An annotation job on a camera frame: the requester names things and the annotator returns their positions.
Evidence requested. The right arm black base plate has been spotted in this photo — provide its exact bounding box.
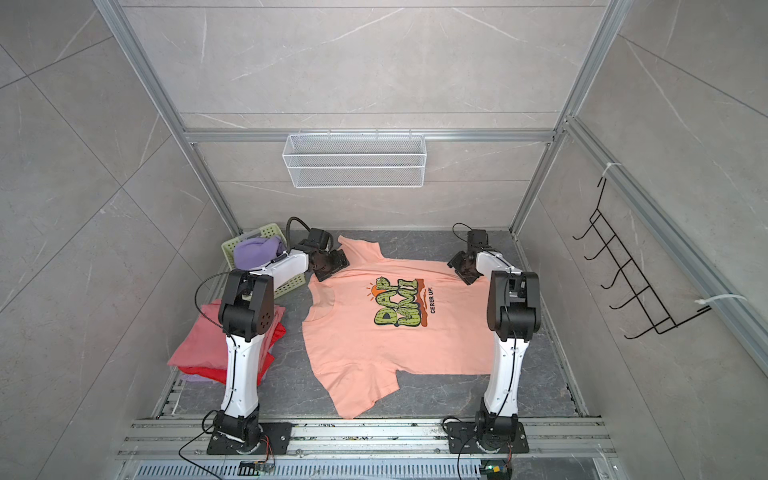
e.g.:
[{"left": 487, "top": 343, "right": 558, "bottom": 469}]
[{"left": 444, "top": 421, "right": 530, "bottom": 455}]

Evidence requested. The salmon pink printed t-shirt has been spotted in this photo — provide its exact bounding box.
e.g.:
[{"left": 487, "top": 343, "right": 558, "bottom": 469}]
[{"left": 302, "top": 237, "right": 494, "bottom": 419}]

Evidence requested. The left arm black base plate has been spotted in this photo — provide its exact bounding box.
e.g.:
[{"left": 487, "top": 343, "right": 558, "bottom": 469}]
[{"left": 206, "top": 422, "right": 293, "bottom": 456}]

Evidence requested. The pink folded t-shirt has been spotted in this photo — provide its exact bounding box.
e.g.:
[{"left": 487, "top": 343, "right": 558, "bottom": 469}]
[{"left": 168, "top": 305, "right": 286, "bottom": 372}]

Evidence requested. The black wire hook rack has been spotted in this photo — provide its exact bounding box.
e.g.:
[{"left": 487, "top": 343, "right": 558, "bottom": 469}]
[{"left": 572, "top": 178, "right": 713, "bottom": 340}]

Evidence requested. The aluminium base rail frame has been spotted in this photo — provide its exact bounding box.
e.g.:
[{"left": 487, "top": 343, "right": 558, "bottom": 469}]
[{"left": 115, "top": 417, "right": 626, "bottom": 479}]

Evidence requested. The red folded t-shirt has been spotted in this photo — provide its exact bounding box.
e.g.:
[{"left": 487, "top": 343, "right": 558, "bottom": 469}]
[{"left": 184, "top": 323, "right": 286, "bottom": 385}]

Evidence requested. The white wire mesh basket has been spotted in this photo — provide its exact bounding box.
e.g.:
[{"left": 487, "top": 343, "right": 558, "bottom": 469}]
[{"left": 282, "top": 133, "right": 428, "bottom": 189}]

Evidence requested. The green plastic basket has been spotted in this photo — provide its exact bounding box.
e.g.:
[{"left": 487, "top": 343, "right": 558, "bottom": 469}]
[{"left": 220, "top": 223, "right": 307, "bottom": 300}]

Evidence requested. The lavender folded t-shirt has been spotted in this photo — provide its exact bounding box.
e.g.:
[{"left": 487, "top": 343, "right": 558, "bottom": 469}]
[{"left": 179, "top": 371, "right": 211, "bottom": 383}]

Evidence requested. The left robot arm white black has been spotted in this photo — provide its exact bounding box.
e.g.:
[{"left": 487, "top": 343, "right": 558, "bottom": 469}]
[{"left": 207, "top": 228, "right": 349, "bottom": 455}]

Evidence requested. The white zip tie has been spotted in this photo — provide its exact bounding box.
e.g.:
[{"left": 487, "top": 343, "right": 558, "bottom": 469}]
[{"left": 694, "top": 293, "right": 748, "bottom": 305}]

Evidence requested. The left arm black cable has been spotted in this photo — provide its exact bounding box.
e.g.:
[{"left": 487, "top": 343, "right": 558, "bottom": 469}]
[{"left": 284, "top": 216, "right": 313, "bottom": 253}]

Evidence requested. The purple t-shirt in basket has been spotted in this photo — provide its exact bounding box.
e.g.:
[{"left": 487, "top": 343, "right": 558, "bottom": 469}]
[{"left": 233, "top": 235, "right": 286, "bottom": 270}]

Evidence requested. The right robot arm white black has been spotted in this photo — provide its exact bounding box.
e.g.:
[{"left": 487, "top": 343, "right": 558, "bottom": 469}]
[{"left": 448, "top": 228, "right": 541, "bottom": 451}]

